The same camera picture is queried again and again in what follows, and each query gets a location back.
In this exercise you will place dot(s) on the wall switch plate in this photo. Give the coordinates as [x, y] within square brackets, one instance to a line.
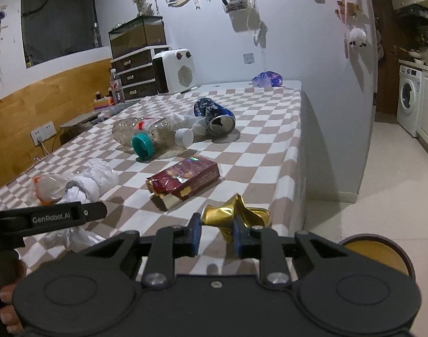
[248, 58]

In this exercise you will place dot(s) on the white small cup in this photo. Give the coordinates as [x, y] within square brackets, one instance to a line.
[184, 137]

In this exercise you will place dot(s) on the purple blue plastic bag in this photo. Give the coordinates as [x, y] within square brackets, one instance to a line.
[267, 80]

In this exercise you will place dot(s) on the white drawer unit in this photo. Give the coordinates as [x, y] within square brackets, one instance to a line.
[136, 72]

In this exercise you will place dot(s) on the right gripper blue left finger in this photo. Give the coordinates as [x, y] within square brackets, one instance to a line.
[193, 235]

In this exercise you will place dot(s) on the dried flower bouquet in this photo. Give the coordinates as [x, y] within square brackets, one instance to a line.
[144, 7]

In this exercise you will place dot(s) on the clear bag with orange print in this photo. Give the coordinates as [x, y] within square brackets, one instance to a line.
[50, 188]

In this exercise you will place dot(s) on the glass fish tank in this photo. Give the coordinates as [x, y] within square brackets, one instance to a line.
[135, 34]

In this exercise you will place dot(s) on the white plush sheep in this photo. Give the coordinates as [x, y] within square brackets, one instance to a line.
[357, 38]

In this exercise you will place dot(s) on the gold foil wrapper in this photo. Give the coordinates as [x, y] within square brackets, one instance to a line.
[223, 216]

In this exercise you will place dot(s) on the teal bottle cap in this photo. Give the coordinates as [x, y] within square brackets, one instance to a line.
[143, 146]

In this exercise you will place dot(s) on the black range hood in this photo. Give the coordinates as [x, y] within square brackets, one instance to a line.
[414, 12]

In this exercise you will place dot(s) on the grey laptop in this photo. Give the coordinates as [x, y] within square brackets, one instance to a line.
[81, 119]

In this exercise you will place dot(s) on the white space heater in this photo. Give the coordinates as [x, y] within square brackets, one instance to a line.
[174, 71]

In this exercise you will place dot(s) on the wall power outlet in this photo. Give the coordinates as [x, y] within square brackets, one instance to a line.
[43, 133]

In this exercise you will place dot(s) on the white washing machine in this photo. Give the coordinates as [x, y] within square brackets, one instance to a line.
[409, 99]

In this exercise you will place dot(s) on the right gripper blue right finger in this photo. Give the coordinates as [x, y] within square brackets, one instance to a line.
[241, 237]

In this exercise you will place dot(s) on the clear plastic bottle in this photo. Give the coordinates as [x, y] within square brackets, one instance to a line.
[160, 131]

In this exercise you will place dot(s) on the white crumpled paper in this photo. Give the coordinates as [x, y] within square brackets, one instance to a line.
[88, 186]

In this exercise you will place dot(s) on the red snack box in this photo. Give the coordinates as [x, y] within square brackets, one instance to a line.
[177, 183]

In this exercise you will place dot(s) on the water bottle by drawers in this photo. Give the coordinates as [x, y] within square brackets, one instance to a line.
[116, 87]

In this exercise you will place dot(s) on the checkered table cloth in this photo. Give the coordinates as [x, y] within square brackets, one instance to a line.
[261, 161]

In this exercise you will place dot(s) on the white plastic bag front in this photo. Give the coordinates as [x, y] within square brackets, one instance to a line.
[73, 239]

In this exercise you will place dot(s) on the blue crushed can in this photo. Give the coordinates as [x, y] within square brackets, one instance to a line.
[220, 120]

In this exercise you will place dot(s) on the wall shelf with items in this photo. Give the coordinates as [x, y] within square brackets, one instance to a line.
[230, 6]

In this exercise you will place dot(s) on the left hand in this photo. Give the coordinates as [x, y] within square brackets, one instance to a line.
[8, 315]

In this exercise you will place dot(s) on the colourful toy block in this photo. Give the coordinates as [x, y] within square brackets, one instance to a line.
[101, 102]

